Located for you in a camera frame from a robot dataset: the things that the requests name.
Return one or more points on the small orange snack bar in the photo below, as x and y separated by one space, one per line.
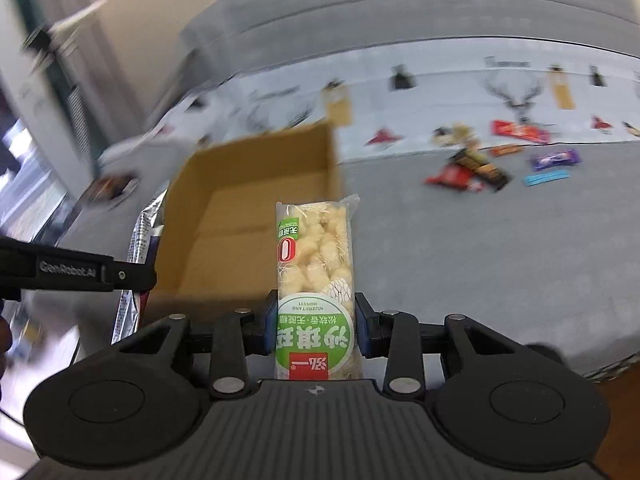
505 150

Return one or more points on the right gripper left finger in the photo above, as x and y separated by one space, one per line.
260 327

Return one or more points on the yellow snack packet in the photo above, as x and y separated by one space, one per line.
454 135

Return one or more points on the green white rice cracker pack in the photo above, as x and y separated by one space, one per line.
316 335

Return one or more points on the purple candy bar wrapper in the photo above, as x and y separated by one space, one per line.
569 157

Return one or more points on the printed white sofa cloth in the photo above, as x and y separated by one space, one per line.
388 100

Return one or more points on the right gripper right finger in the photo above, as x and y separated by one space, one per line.
371 335

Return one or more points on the light blue snack bar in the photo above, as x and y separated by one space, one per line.
545 177

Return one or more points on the large red snack packet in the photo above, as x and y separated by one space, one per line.
526 133

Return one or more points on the red snack pouch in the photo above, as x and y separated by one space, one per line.
457 178

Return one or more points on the silver foil snack bag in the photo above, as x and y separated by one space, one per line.
142 249

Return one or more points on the grey curtain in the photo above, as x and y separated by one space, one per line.
95 64

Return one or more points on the brown cardboard box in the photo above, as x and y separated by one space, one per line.
218 247

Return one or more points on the dark brown snack bar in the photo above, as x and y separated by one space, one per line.
482 168

